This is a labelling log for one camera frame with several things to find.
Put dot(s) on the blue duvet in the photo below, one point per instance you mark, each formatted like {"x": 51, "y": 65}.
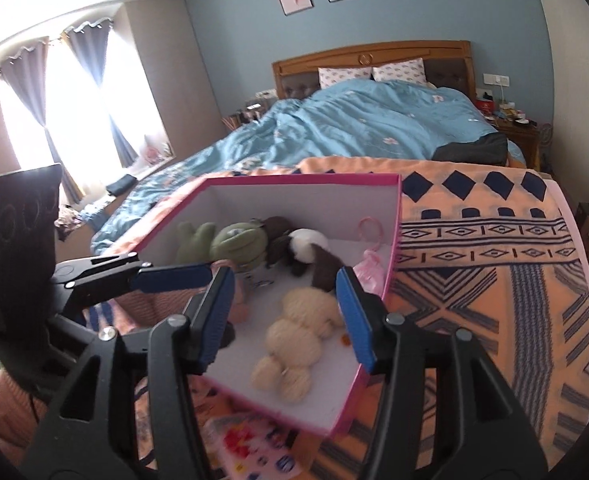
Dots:
{"x": 349, "y": 120}

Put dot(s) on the pink cardboard box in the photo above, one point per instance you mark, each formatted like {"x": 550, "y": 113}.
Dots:
{"x": 254, "y": 200}

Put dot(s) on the cream bear plush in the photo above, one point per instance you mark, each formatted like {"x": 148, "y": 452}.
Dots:
{"x": 294, "y": 340}

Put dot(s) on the dark blue curtain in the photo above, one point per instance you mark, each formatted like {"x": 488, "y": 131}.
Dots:
{"x": 94, "y": 70}
{"x": 29, "y": 100}

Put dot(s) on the white patterned pillow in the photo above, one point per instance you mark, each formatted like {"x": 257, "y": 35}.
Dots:
{"x": 402, "y": 71}
{"x": 344, "y": 77}

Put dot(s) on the orange patterned blanket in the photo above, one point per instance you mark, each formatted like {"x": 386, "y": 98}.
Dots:
{"x": 474, "y": 285}

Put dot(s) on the white wall socket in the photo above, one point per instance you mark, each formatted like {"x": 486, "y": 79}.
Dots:
{"x": 496, "y": 79}
{"x": 265, "y": 93}

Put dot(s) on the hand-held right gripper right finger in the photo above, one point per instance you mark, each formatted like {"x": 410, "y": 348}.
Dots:
{"x": 357, "y": 320}

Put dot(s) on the brown and white dog plush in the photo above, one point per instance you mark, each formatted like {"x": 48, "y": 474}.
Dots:
{"x": 307, "y": 245}

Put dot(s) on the red box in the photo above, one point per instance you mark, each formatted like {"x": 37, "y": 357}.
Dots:
{"x": 485, "y": 107}

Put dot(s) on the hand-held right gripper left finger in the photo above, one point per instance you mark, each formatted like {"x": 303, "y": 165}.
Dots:
{"x": 217, "y": 320}

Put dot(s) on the green frog plush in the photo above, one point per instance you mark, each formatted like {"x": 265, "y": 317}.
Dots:
{"x": 234, "y": 242}

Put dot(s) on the wooden nightstand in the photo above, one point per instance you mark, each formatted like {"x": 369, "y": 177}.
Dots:
{"x": 519, "y": 140}

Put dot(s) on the wooden headboard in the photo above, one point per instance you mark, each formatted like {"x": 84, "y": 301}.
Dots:
{"x": 299, "y": 80}

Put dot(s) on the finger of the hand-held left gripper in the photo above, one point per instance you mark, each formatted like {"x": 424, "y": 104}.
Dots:
{"x": 174, "y": 277}

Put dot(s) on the dark grey cloth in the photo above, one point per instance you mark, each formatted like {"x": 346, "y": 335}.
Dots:
{"x": 474, "y": 150}

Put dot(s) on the group of bedside bottles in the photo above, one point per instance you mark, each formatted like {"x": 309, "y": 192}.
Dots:
{"x": 244, "y": 115}

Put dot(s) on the pink toy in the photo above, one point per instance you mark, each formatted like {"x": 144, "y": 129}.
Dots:
{"x": 152, "y": 150}

